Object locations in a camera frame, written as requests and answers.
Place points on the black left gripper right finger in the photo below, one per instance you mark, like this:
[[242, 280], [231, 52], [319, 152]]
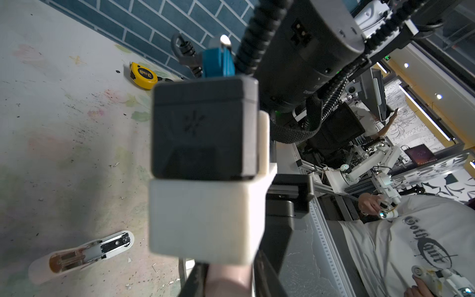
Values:
[[266, 281]]

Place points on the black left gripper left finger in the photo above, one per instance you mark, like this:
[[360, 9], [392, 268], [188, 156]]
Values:
[[193, 285]]

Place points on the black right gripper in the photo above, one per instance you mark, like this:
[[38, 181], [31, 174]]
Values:
[[315, 40]]

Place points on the person in white shirt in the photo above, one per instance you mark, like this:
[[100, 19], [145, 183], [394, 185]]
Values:
[[430, 231]]

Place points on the yellow tape measure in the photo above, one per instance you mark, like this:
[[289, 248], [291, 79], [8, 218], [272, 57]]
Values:
[[142, 76]]

